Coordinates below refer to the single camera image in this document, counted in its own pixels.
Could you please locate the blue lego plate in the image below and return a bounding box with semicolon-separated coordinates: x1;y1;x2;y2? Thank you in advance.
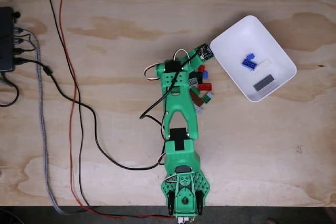
241;58;258;71

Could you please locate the white long lego plate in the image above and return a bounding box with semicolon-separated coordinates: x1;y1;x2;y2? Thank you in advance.
251;59;273;74

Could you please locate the dark grey long lego plate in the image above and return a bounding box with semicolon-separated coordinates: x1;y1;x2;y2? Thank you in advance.
253;74;276;92

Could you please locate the white plastic bin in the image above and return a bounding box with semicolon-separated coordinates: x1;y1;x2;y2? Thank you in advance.
209;15;298;103

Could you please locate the black usb hub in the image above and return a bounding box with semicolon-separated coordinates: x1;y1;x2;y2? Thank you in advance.
0;6;16;73

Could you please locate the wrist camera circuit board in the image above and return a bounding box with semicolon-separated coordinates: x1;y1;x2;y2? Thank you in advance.
195;43;215;61

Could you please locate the white red black servo cable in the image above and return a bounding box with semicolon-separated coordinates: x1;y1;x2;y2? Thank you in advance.
143;48;190;81

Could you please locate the thick black camera cable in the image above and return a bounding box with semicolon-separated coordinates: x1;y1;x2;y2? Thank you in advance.
14;52;200;171

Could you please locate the grey braided cable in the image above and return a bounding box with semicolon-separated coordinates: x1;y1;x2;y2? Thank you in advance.
13;27;89;216

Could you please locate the thin black usb cable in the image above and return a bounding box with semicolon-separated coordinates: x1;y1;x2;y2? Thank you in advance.
14;34;36;54

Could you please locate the black looped cable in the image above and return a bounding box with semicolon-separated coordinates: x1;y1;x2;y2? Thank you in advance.
0;71;20;108

